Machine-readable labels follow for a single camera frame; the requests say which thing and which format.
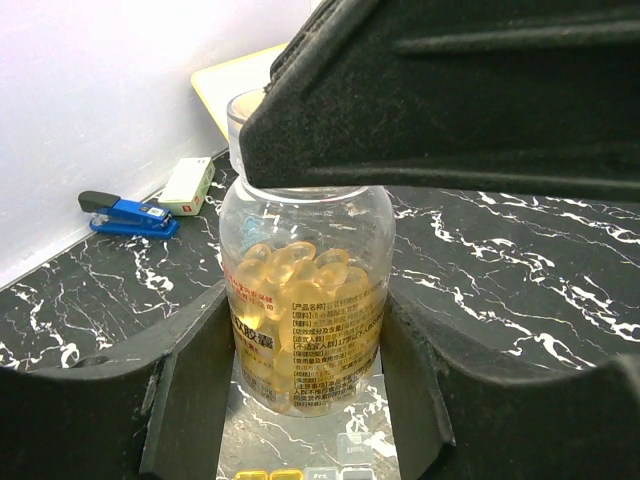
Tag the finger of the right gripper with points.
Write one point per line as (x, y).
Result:
(523, 97)

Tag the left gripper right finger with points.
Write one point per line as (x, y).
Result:
(462, 410)

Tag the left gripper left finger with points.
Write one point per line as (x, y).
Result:
(150, 407)

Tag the yellow clear weekly pill organizer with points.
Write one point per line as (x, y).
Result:
(353, 459)

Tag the clear jar of yellow capsules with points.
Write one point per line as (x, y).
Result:
(307, 273)

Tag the blue black stapler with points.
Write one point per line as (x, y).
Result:
(116, 216)

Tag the white green small box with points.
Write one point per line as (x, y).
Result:
(187, 186)

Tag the small whiteboard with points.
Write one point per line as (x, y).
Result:
(218, 84)

